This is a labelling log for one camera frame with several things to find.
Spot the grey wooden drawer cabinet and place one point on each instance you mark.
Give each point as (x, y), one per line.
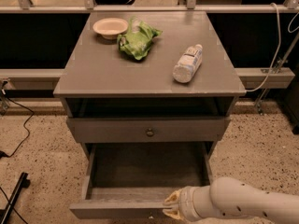
(99, 81)

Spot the black metal stand leg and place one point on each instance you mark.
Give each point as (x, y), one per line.
(23, 183)

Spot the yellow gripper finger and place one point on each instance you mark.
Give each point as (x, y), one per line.
(173, 213)
(173, 198)

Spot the grey top drawer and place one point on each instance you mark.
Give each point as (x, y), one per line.
(96, 130)

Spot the white plastic bottle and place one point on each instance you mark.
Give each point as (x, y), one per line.
(188, 64)

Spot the metal bracket right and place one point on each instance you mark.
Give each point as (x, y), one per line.
(274, 69)

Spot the grey drawer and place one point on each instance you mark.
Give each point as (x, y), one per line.
(96, 130)
(133, 180)

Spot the beige paper bowl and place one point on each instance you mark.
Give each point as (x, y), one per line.
(110, 28)

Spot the metal railing frame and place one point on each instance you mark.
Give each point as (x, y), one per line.
(149, 3)

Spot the green crumpled chip bag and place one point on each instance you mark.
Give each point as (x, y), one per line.
(137, 41)

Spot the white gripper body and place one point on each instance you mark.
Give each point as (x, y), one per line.
(186, 203)

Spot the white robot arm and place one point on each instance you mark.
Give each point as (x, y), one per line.
(229, 198)

